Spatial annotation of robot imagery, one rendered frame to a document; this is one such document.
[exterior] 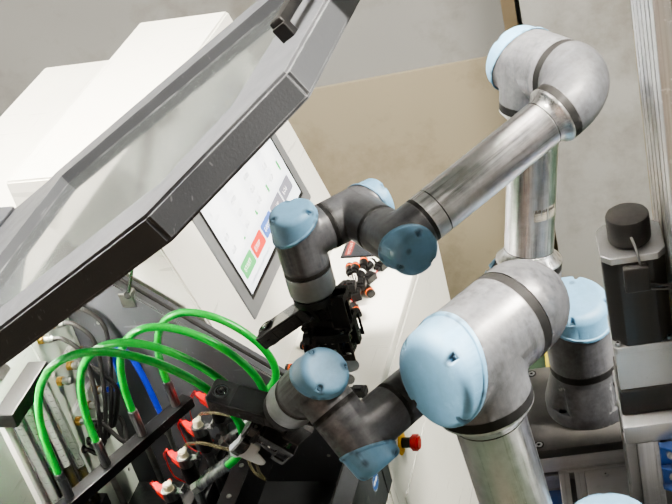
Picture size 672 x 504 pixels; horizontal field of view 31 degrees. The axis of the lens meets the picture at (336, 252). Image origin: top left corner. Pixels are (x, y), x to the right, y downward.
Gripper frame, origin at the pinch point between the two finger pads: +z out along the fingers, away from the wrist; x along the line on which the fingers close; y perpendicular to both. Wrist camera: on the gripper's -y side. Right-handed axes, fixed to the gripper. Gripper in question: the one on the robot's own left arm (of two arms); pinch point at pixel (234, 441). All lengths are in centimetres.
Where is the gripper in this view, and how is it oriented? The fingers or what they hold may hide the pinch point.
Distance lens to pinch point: 199.5
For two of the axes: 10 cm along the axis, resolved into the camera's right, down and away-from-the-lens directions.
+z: -3.8, 4.5, 8.1
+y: 8.5, 5.1, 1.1
